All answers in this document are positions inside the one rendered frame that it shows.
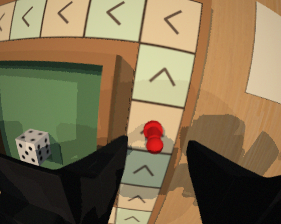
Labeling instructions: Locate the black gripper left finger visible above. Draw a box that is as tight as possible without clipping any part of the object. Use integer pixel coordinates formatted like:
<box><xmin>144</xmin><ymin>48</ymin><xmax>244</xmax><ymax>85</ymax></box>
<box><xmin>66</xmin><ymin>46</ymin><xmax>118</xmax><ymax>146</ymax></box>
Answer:
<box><xmin>0</xmin><ymin>135</ymin><xmax>128</xmax><ymax>224</ymax></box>

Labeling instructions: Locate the white die with black pips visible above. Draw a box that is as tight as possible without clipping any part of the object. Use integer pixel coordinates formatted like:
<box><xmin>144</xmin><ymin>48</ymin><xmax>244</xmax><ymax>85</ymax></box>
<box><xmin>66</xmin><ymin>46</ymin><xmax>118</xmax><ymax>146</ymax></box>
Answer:
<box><xmin>15</xmin><ymin>128</ymin><xmax>51</xmax><ymax>167</ymax></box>

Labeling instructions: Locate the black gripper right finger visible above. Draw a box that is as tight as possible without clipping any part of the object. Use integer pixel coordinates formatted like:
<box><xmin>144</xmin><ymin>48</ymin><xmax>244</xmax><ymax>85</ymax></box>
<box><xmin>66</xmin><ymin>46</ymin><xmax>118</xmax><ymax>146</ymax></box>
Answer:
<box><xmin>187</xmin><ymin>140</ymin><xmax>281</xmax><ymax>224</ymax></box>

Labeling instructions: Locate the red pawn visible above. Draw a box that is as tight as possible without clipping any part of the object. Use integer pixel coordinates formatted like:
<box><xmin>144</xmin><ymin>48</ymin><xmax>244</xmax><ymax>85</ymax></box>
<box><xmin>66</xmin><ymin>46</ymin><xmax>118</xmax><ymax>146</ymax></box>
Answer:
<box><xmin>143</xmin><ymin>121</ymin><xmax>164</xmax><ymax>155</ymax></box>

